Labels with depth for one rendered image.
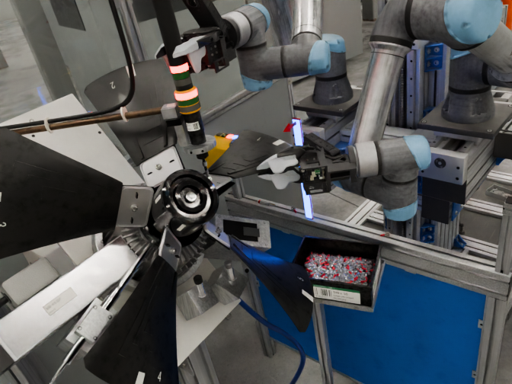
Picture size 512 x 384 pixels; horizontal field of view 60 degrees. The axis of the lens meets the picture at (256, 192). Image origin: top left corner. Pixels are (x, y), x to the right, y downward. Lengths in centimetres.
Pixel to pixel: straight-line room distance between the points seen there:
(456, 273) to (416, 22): 61
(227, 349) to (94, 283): 132
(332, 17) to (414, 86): 394
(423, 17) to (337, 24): 458
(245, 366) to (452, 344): 99
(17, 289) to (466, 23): 99
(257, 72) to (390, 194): 42
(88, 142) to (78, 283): 40
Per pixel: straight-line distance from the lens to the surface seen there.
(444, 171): 141
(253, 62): 108
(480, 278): 122
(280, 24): 152
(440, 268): 124
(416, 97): 164
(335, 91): 168
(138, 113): 93
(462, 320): 136
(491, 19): 104
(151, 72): 104
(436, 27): 101
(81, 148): 117
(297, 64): 107
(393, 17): 106
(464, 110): 146
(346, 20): 567
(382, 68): 106
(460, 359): 148
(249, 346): 217
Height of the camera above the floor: 165
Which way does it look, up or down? 31 degrees down
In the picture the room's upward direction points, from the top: 12 degrees counter-clockwise
